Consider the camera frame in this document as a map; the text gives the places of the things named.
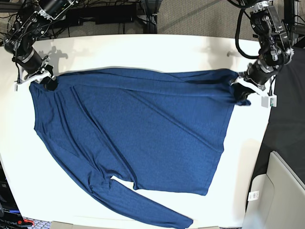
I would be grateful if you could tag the beige plastic bin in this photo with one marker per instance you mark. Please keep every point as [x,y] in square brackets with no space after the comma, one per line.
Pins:
[276,199]

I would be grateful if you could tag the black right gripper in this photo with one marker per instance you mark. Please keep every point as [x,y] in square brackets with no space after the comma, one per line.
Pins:
[33,64]

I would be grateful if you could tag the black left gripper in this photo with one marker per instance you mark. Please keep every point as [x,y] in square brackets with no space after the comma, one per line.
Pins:
[258,74]

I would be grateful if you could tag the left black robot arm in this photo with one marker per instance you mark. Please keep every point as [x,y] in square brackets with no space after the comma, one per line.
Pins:
[274,53]

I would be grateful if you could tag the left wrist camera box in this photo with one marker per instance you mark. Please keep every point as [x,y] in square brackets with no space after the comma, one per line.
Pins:
[269,101]

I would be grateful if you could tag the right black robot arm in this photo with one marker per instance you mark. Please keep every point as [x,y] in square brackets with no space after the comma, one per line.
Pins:
[32,22]

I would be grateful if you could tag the blue long-sleeve shirt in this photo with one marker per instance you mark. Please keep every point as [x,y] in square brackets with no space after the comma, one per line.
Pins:
[117,130]

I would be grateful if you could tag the black box lower left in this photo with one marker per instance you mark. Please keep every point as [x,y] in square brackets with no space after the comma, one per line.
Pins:
[10,218]

